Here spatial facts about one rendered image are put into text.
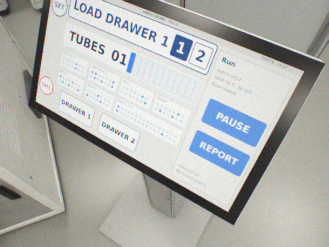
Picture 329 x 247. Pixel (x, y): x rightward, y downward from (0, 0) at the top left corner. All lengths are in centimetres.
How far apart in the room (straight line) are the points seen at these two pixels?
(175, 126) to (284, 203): 121
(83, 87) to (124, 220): 101
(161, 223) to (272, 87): 113
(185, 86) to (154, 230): 108
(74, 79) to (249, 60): 34
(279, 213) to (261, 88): 122
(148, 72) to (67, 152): 130
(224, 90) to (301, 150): 137
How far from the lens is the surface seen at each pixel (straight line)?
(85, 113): 60
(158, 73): 49
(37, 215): 155
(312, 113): 196
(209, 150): 49
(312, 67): 44
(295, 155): 177
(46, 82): 66
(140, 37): 50
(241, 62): 45
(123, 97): 53
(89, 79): 58
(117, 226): 150
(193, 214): 149
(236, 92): 45
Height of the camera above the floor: 149
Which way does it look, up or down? 60 degrees down
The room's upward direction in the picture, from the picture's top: 3 degrees counter-clockwise
